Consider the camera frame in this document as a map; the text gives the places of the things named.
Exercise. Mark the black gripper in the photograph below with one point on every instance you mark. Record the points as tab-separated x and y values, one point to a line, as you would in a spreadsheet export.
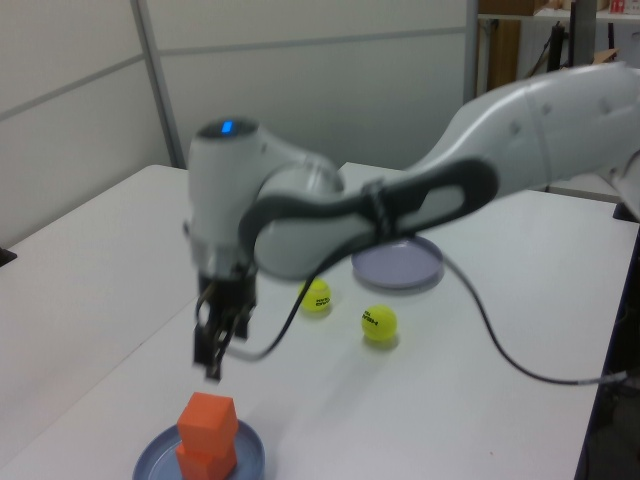
230	290

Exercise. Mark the orange cube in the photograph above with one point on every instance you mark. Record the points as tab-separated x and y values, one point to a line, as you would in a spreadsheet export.
205	420
210	467

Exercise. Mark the yellow tennis ball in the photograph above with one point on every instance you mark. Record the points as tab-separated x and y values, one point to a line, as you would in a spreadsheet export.
378	323
318	297

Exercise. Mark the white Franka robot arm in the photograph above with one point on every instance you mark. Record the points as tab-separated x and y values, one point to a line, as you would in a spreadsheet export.
550	130

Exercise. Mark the blue plate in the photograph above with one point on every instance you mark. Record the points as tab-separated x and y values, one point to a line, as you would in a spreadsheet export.
250	450

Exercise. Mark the purple plate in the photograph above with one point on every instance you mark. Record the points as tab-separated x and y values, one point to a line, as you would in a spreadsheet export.
400	270

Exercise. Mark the brown wooden panel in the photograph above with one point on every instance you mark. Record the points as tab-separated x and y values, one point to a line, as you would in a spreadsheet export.
502	50

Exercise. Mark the black stand base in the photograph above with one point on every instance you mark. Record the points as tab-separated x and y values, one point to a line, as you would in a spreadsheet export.
622	212

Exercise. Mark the black monitor pole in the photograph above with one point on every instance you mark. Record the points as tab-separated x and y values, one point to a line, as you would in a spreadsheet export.
557	45

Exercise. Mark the dark grey upright bar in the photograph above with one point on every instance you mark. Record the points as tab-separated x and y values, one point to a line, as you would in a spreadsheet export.
582	35

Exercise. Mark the brown cardboard piece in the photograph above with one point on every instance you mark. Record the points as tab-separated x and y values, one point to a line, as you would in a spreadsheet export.
607	55

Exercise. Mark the red white small box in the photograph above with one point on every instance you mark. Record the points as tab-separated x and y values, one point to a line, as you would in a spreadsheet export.
618	6

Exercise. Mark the grey metal post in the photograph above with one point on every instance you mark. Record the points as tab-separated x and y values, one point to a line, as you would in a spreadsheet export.
472	50

